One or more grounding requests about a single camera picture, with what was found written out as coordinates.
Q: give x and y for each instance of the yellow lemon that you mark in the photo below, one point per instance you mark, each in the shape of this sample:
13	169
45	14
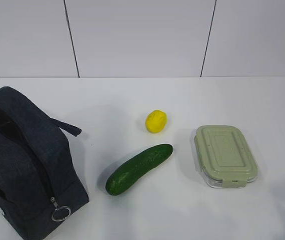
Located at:
156	121

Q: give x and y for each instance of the dark blue lunch bag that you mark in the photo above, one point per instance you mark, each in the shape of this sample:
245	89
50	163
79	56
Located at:
39	187

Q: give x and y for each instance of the green lidded glass container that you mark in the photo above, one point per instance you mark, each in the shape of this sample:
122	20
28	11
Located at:
224	157

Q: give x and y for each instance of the green cucumber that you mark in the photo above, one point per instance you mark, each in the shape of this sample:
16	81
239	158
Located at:
127	174

